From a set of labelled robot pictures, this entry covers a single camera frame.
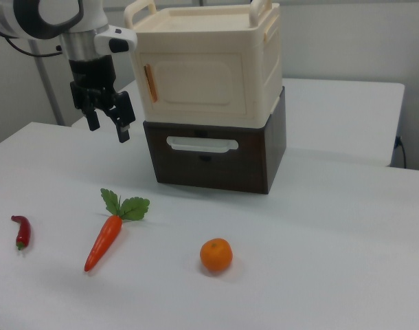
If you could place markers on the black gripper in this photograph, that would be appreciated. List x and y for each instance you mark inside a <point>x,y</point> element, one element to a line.
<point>92,77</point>

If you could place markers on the cream cabinet door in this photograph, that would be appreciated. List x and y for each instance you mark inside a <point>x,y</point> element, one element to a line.
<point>195,82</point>

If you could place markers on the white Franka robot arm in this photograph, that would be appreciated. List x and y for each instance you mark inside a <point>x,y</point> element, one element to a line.
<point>72,20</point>

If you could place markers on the cream plastic storage cabinet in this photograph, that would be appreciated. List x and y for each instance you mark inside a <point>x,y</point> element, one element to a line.
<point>257,72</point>

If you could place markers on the grey metal pole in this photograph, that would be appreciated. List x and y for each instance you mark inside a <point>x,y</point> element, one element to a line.
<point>49,89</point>

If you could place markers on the dark brown drawer box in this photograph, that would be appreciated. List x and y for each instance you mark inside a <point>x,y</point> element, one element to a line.
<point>213,165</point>

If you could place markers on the orange toy carrot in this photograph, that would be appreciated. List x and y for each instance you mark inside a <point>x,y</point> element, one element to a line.
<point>104,237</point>

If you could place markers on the red toy chili pepper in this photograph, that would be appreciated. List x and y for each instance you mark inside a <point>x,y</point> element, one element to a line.
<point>24,232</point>

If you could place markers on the toy orange fruit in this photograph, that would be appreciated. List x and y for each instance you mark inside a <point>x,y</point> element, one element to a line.
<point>216,255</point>

